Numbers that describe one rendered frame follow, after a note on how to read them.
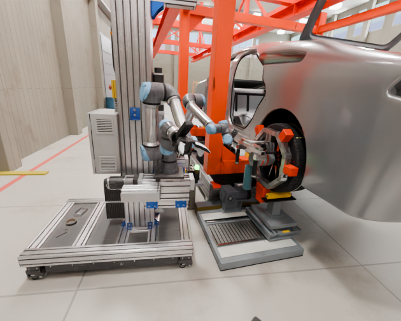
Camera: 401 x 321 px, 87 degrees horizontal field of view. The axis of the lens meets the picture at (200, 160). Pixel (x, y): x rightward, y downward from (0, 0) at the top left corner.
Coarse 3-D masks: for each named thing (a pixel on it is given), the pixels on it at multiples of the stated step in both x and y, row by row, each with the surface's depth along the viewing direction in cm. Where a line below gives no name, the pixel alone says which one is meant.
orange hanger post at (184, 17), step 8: (184, 16) 347; (184, 24) 351; (184, 32) 355; (184, 40) 359; (184, 48) 363; (184, 56) 367; (184, 64) 372; (184, 72) 376; (184, 80) 381; (184, 88) 385; (184, 112) 399
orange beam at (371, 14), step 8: (400, 0) 286; (376, 8) 315; (384, 8) 304; (392, 8) 295; (400, 8) 286; (352, 16) 351; (360, 16) 338; (368, 16) 326; (376, 16) 317; (328, 24) 394; (336, 24) 379; (344, 24) 364; (352, 24) 359; (320, 32) 417
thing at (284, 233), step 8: (248, 208) 245; (248, 216) 239; (256, 216) 231; (256, 224) 223; (264, 224) 217; (264, 232) 208; (272, 232) 204; (280, 232) 206; (288, 232) 204; (296, 232) 207; (272, 240) 202
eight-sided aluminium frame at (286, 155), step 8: (264, 128) 198; (256, 136) 213; (264, 136) 208; (280, 144) 176; (288, 152) 172; (288, 160) 173; (280, 168) 177; (256, 176) 215; (280, 176) 177; (264, 184) 201; (272, 184) 189
